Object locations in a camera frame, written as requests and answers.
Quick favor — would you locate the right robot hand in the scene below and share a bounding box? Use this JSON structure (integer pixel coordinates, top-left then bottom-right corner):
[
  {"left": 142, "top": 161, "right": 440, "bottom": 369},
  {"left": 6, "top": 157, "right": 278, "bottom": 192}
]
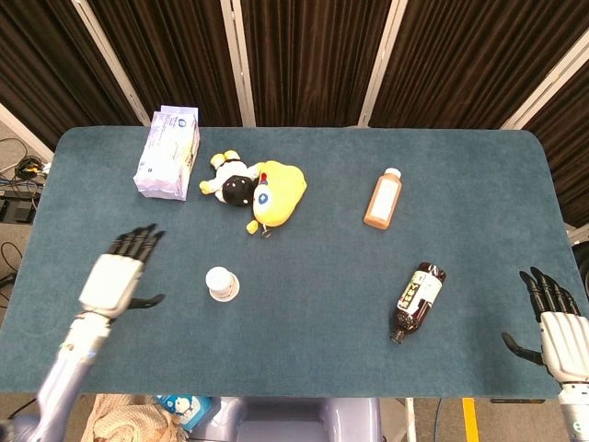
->
[{"left": 501, "top": 266, "right": 589, "bottom": 385}]

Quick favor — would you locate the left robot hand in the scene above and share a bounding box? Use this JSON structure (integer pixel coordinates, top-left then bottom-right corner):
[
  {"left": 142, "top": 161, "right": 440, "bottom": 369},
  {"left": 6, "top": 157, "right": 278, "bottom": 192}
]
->
[{"left": 78, "top": 223, "right": 167, "bottom": 320}]

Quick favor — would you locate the white floral paper cup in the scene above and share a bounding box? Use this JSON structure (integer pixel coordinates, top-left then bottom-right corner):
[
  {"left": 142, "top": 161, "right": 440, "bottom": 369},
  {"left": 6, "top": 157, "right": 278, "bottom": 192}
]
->
[{"left": 204, "top": 265, "right": 241, "bottom": 303}]

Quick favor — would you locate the beige knit cloth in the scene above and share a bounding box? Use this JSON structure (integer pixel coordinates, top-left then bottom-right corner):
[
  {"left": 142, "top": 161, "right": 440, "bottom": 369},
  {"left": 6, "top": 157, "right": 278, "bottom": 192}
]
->
[{"left": 81, "top": 394, "right": 186, "bottom": 442}]

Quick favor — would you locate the purple tissue pack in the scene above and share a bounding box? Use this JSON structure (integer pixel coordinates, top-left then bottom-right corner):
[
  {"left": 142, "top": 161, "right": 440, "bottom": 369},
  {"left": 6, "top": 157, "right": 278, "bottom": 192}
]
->
[{"left": 133, "top": 105, "right": 201, "bottom": 203}]

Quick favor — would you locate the blue wipes packet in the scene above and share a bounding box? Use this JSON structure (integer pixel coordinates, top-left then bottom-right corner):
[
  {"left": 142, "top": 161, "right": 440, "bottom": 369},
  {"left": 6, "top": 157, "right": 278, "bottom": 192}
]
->
[{"left": 155, "top": 394, "right": 214, "bottom": 433}]

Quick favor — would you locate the dark tea bottle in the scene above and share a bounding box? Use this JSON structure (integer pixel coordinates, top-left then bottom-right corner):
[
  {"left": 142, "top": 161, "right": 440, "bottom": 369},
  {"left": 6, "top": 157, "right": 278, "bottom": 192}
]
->
[{"left": 389, "top": 262, "right": 447, "bottom": 345}]

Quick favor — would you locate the white table leg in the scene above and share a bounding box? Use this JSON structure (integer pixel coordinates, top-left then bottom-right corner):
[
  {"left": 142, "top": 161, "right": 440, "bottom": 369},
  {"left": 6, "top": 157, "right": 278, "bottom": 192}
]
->
[{"left": 403, "top": 398, "right": 418, "bottom": 442}]

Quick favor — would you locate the yellow plush toy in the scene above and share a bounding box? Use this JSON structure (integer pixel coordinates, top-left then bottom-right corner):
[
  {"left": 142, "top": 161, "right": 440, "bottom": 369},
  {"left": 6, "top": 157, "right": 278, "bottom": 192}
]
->
[{"left": 198, "top": 149, "right": 306, "bottom": 237}]

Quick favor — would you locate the blue table cloth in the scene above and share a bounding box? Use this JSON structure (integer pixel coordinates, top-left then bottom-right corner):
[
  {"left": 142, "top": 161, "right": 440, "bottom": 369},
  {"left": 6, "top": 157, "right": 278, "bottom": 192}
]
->
[{"left": 0, "top": 126, "right": 576, "bottom": 400}]

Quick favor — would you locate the lavender robot torso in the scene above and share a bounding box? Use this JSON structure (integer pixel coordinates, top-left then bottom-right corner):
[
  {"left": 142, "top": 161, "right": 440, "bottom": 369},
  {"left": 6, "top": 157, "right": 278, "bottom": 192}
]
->
[{"left": 191, "top": 396, "right": 384, "bottom": 442}]

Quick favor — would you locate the orange juice bottle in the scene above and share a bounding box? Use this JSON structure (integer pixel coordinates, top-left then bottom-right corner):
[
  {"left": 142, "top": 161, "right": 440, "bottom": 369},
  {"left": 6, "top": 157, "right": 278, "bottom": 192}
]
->
[{"left": 363, "top": 168, "right": 403, "bottom": 231}]

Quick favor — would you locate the dark brown curtain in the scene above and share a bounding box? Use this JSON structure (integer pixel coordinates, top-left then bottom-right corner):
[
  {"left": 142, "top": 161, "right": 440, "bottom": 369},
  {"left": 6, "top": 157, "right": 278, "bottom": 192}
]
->
[{"left": 0, "top": 0, "right": 589, "bottom": 227}]

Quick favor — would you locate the bundle of floor cables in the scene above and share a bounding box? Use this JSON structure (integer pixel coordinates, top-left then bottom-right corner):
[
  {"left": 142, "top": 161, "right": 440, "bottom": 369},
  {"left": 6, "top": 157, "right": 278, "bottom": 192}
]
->
[{"left": 0, "top": 136, "right": 52, "bottom": 197}]

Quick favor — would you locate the white frame post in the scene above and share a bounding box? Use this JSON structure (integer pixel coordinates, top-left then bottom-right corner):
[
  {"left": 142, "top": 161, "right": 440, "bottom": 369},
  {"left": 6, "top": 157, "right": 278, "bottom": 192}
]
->
[
  {"left": 71, "top": 0, "right": 152, "bottom": 127},
  {"left": 500, "top": 28, "right": 589, "bottom": 131},
  {"left": 219, "top": 0, "right": 257, "bottom": 128},
  {"left": 0, "top": 102, "right": 54, "bottom": 163},
  {"left": 357, "top": 0, "right": 409, "bottom": 129}
]

